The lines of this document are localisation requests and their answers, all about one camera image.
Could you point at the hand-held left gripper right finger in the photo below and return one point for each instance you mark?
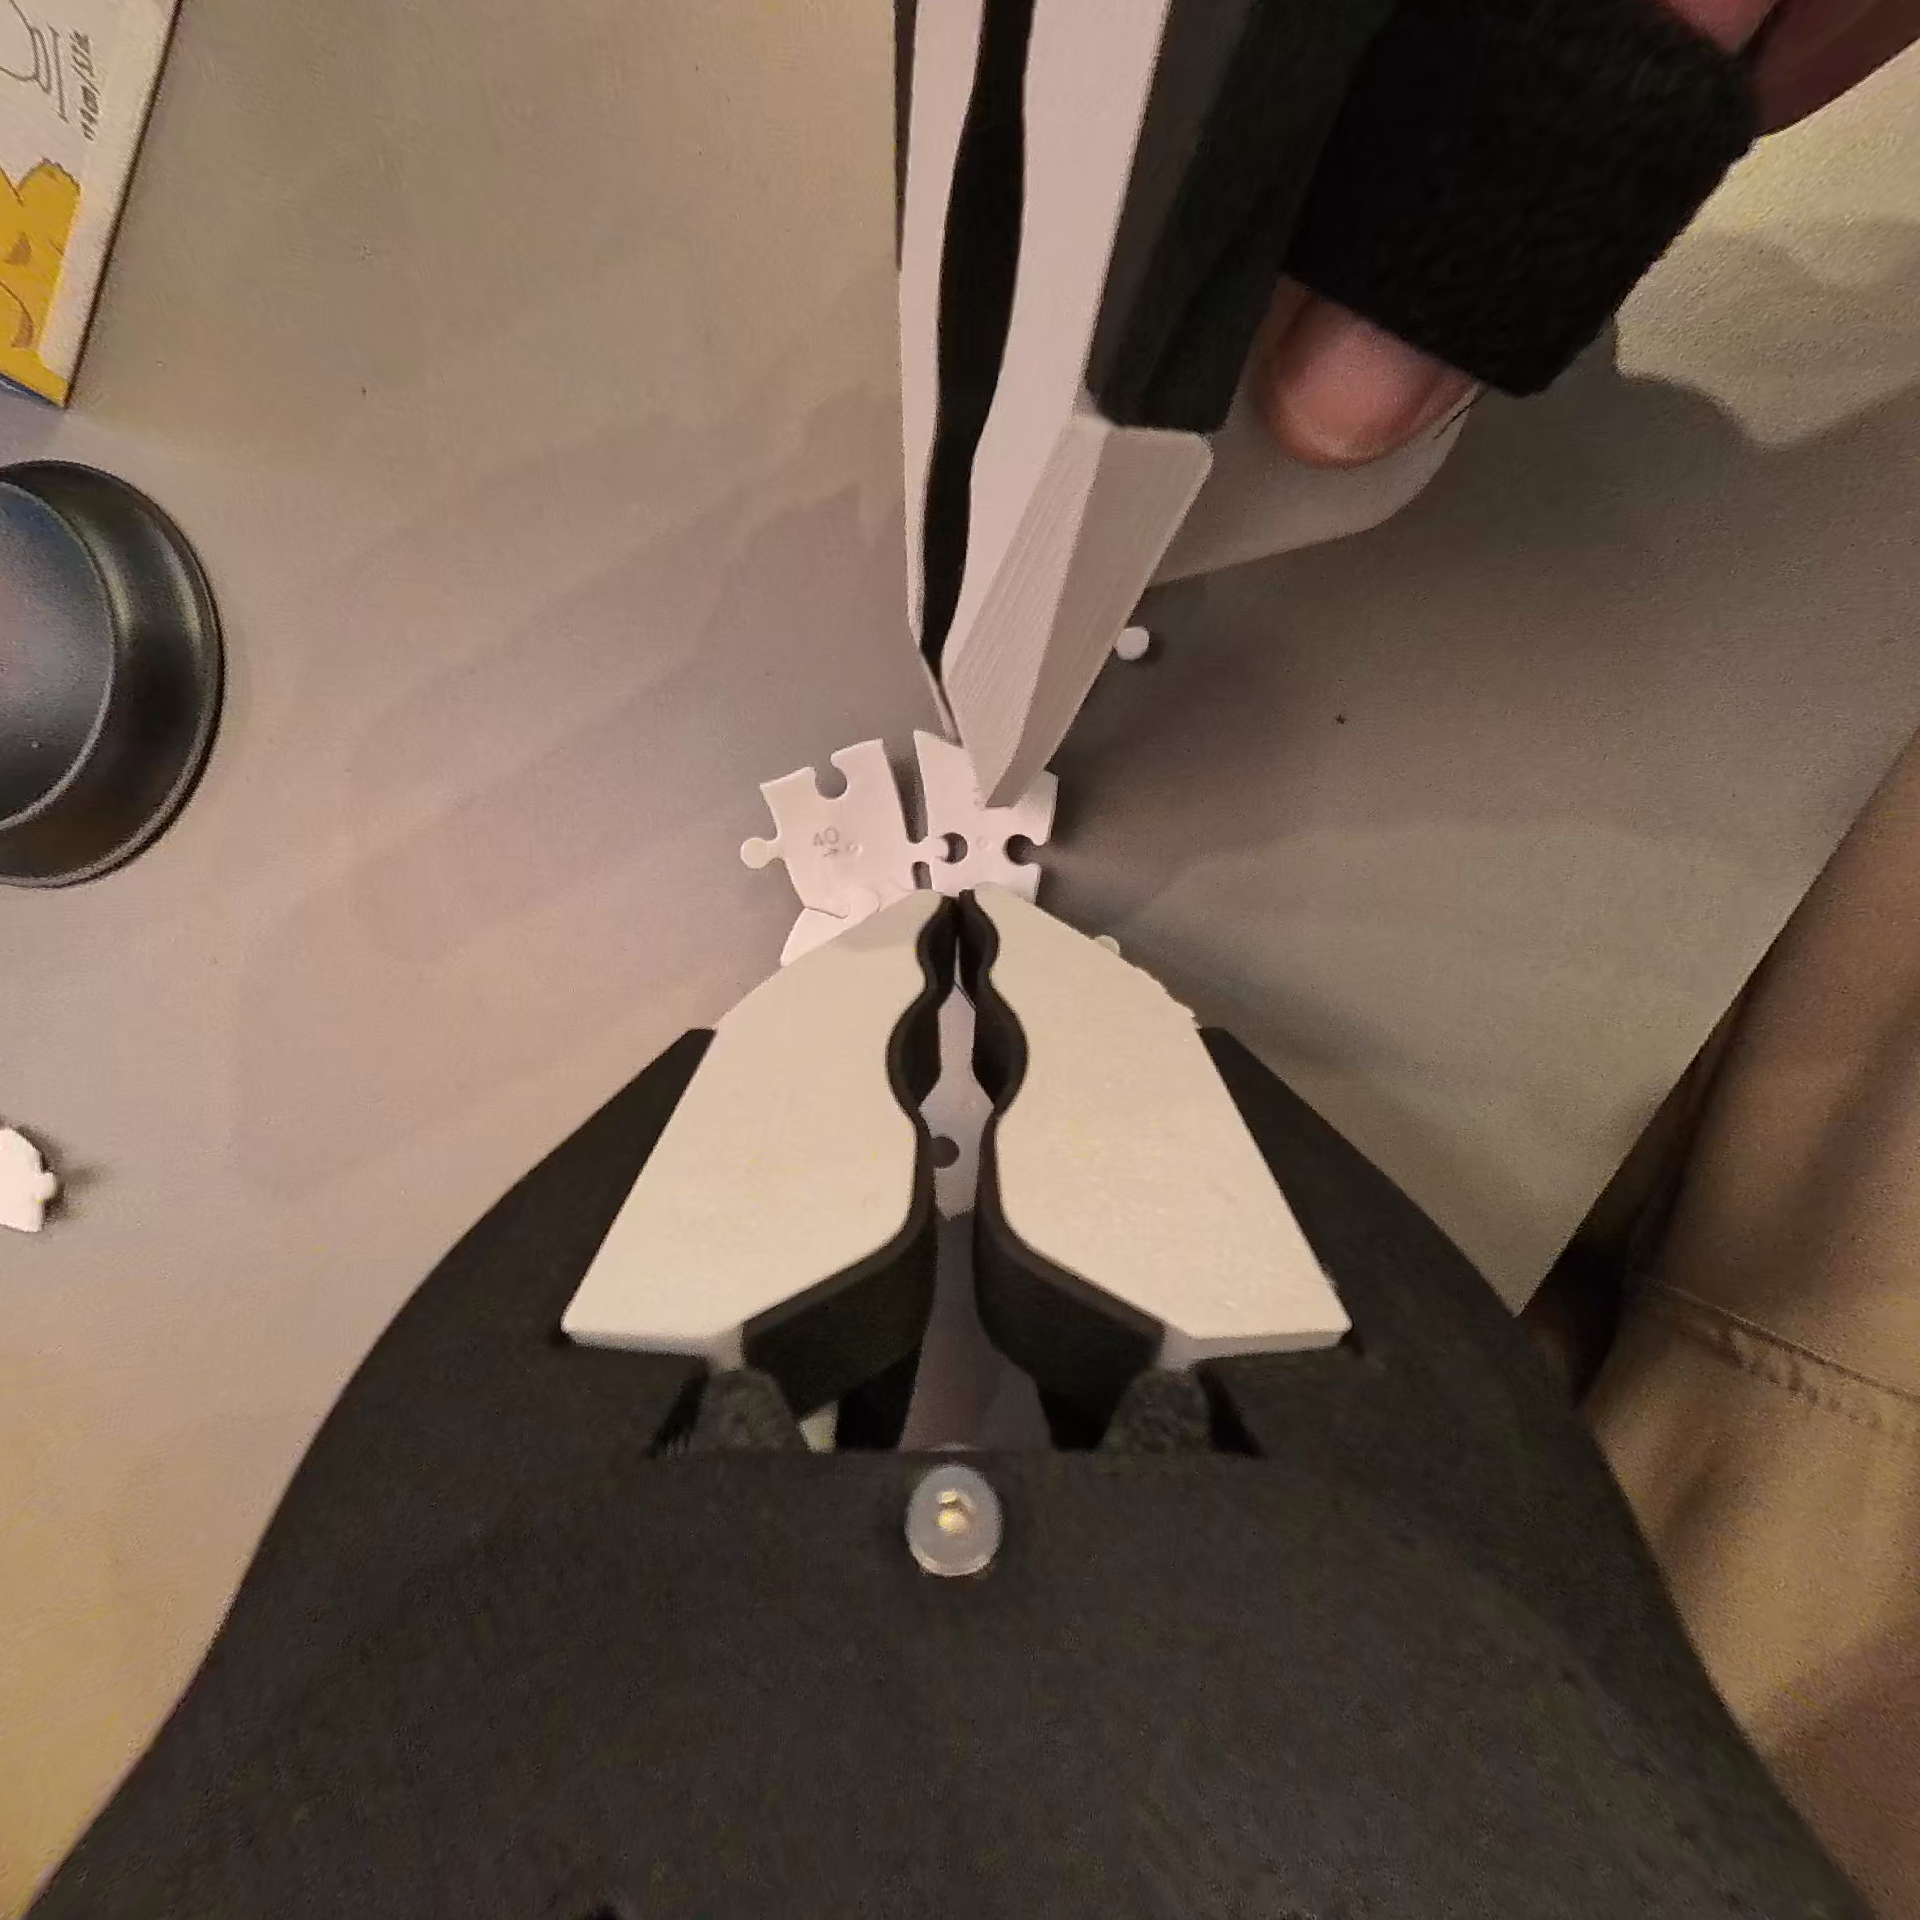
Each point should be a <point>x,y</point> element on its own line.
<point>1154,1184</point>

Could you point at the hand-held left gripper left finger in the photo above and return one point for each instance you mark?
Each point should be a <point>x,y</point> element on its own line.
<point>751,1170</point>

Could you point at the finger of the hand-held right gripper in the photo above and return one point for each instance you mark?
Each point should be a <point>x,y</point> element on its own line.
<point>918,225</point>
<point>1065,600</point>

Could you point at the white straight-edged puzzle piece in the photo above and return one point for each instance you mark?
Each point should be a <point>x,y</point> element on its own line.
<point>990,862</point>

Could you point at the white joined puzzle pieces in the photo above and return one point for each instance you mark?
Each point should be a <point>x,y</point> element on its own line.
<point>818,840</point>

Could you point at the black round puzzle stand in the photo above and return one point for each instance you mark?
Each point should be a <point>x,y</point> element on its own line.
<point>135,674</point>

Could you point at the blue printed puzzle box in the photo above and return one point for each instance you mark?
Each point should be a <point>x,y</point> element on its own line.
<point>74,181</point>

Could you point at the person's right hand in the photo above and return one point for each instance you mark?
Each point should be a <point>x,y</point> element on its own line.
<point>1351,390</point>

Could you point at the person's beige trousers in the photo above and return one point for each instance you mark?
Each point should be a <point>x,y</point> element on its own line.
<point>1770,1351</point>

